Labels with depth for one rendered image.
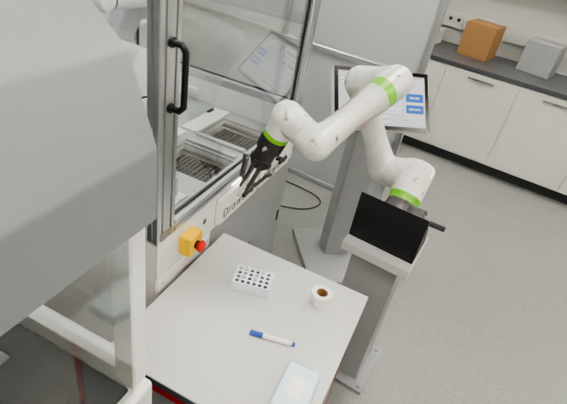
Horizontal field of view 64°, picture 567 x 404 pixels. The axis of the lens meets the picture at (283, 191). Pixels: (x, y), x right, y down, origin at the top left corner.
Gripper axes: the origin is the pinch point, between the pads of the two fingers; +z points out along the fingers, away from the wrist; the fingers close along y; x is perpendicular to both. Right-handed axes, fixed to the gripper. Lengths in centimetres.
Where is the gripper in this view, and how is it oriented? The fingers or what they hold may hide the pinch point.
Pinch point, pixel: (243, 187)
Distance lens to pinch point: 167.6
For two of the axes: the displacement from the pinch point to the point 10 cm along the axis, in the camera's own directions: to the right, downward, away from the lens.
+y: 7.8, 6.2, -0.7
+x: 4.2, -4.4, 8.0
